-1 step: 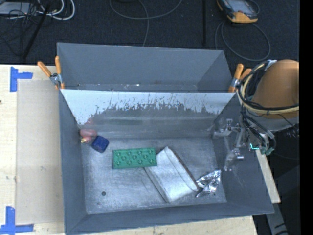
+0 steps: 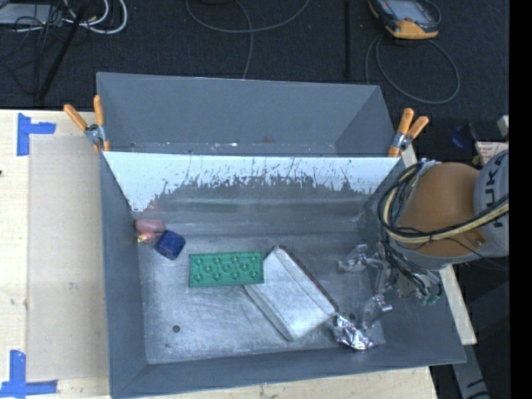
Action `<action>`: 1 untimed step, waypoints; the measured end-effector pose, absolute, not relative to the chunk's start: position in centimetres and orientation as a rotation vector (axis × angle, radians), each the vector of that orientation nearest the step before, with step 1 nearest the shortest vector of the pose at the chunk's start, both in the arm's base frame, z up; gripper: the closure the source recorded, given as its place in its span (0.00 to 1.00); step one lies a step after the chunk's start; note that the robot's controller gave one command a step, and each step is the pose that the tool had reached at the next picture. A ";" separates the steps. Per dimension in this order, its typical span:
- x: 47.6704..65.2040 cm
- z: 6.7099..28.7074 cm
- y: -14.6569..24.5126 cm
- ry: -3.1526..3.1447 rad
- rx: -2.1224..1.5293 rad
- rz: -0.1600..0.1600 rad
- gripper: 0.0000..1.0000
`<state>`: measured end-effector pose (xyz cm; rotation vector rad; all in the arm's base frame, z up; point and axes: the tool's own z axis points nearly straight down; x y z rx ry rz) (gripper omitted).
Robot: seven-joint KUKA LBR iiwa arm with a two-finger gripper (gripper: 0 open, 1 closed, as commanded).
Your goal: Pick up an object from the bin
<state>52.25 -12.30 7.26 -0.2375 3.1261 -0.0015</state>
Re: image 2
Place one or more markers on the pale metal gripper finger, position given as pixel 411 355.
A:
pixel 376 308
pixel 353 260

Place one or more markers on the crumpled silver foil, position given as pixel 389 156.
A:
pixel 351 335

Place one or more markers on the blue cube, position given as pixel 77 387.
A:
pixel 170 244

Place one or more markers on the dark green flat block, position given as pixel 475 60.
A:
pixel 226 269

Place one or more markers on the grey metal bin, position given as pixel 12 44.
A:
pixel 232 306

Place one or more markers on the pink toy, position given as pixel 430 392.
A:
pixel 149 226

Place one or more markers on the pale wood flat board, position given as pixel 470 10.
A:
pixel 62 264

